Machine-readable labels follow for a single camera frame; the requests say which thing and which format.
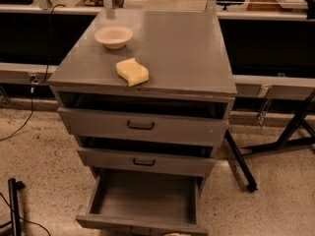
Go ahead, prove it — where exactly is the yellow sponge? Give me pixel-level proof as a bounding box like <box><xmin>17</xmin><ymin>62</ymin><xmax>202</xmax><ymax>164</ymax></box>
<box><xmin>116</xmin><ymin>58</ymin><xmax>149</xmax><ymax>87</ymax></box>

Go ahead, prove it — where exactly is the black metal stand right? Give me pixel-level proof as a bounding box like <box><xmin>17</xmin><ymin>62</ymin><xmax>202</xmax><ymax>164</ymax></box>
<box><xmin>224</xmin><ymin>89</ymin><xmax>315</xmax><ymax>193</ymax></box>

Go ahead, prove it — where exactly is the grey bench rail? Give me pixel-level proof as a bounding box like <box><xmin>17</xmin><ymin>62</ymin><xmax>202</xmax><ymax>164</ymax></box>
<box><xmin>1</xmin><ymin>7</ymin><xmax>315</xmax><ymax>99</ymax></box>

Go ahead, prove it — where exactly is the black cable left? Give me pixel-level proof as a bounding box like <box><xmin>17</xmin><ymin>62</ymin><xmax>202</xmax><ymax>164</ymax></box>
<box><xmin>0</xmin><ymin>3</ymin><xmax>67</xmax><ymax>143</ymax></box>

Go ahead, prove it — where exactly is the grey top drawer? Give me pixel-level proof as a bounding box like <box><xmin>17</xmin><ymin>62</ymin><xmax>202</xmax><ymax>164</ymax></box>
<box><xmin>58</xmin><ymin>107</ymin><xmax>228</xmax><ymax>147</ymax></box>

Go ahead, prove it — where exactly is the metal bracket right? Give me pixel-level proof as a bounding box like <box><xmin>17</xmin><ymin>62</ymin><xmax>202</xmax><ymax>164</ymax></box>
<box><xmin>257</xmin><ymin>85</ymin><xmax>273</xmax><ymax>128</ymax></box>

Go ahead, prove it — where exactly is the grey drawer cabinet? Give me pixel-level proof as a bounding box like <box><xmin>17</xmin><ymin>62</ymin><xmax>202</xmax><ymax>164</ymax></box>
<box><xmin>49</xmin><ymin>10</ymin><xmax>236</xmax><ymax>159</ymax></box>

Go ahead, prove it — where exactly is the black stand left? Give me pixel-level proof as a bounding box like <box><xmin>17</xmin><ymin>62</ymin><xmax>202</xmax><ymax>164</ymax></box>
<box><xmin>0</xmin><ymin>178</ymin><xmax>24</xmax><ymax>236</ymax></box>

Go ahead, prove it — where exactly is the grey bottom drawer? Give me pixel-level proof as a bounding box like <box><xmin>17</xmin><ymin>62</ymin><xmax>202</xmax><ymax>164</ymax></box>
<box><xmin>76</xmin><ymin>169</ymin><xmax>208</xmax><ymax>236</ymax></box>

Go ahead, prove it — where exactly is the black floor cable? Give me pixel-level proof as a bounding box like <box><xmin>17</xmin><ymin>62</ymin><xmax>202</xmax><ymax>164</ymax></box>
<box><xmin>0</xmin><ymin>192</ymin><xmax>52</xmax><ymax>236</ymax></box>

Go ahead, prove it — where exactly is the grey drawer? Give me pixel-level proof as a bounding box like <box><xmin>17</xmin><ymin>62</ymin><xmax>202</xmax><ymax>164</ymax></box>
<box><xmin>76</xmin><ymin>169</ymin><xmax>208</xmax><ymax>236</ymax></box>
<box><xmin>58</xmin><ymin>107</ymin><xmax>228</xmax><ymax>147</ymax></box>
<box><xmin>78</xmin><ymin>147</ymin><xmax>215</xmax><ymax>177</ymax></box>

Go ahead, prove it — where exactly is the grey middle drawer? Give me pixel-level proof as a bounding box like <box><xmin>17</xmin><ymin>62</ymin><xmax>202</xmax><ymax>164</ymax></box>
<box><xmin>78</xmin><ymin>147</ymin><xmax>215</xmax><ymax>177</ymax></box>

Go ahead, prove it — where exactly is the white bowl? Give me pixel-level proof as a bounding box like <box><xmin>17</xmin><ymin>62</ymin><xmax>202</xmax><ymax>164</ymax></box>
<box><xmin>94</xmin><ymin>26</ymin><xmax>133</xmax><ymax>50</ymax></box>

